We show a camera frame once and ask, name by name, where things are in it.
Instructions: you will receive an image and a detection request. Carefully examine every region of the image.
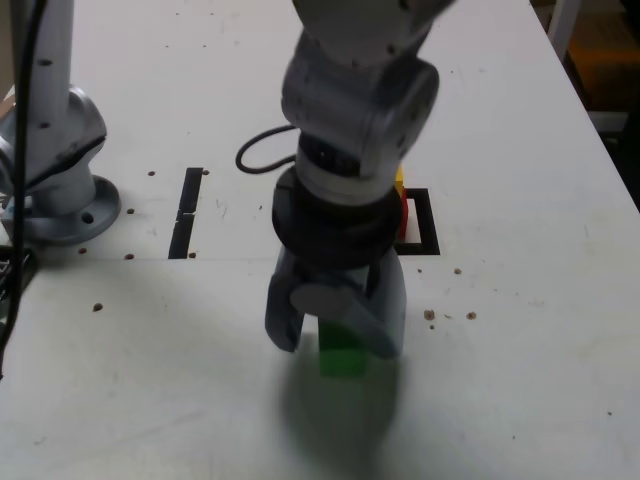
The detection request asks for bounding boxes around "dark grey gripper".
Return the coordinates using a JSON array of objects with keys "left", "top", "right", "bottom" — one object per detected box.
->
[{"left": 263, "top": 248, "right": 409, "bottom": 360}]

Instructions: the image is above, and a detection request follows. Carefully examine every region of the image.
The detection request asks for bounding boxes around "long black cable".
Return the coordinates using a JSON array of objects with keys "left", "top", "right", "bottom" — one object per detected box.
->
[{"left": 0, "top": 0, "right": 45, "bottom": 354}]

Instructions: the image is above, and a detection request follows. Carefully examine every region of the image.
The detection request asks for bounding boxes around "black tray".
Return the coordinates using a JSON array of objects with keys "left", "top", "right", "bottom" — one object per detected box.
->
[{"left": 0, "top": 244, "right": 39, "bottom": 321}]

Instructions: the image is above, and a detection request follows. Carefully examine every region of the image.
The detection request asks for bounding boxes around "thin black cable loop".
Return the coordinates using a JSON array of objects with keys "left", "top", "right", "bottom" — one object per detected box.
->
[{"left": 235, "top": 124, "right": 301, "bottom": 177}]

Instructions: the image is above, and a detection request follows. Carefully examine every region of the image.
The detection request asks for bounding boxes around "green cube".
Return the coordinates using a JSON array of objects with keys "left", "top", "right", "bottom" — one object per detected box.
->
[{"left": 315, "top": 317, "right": 369, "bottom": 379}]

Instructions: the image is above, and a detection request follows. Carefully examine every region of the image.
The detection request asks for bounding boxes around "black tape strip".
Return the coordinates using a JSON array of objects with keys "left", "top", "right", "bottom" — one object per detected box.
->
[{"left": 168, "top": 167, "right": 205, "bottom": 261}]

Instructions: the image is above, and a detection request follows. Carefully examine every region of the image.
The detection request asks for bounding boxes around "yellow-brown box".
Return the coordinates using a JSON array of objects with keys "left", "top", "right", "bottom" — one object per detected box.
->
[{"left": 569, "top": 37, "right": 640, "bottom": 110}]

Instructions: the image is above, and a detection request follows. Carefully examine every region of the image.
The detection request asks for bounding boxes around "black tape square outline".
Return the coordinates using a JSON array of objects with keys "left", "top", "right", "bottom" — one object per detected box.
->
[{"left": 397, "top": 187, "right": 441, "bottom": 258}]

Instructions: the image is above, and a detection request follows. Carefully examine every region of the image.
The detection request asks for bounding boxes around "white furniture frame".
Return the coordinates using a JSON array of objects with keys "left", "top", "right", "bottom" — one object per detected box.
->
[{"left": 547, "top": 0, "right": 630, "bottom": 135}]

